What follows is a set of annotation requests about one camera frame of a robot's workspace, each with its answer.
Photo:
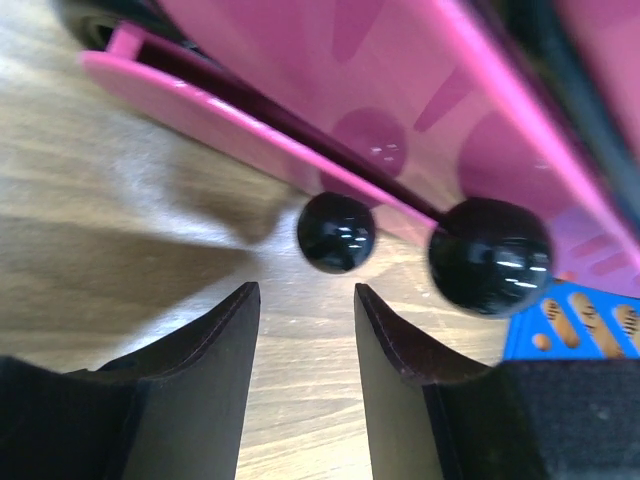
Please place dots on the blue magazine file rack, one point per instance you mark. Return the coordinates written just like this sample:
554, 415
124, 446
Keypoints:
575, 322

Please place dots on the black pink drawer cabinet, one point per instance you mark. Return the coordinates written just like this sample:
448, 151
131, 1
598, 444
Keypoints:
583, 54

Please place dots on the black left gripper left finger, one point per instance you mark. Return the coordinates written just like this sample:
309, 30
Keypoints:
173, 409

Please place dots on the pink drawer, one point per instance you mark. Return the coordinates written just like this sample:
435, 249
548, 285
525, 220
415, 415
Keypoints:
376, 81
188, 93

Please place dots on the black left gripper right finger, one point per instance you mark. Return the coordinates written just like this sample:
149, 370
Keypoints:
434, 413

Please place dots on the pink bottom drawer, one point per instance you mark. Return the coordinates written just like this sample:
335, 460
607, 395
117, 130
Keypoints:
188, 93

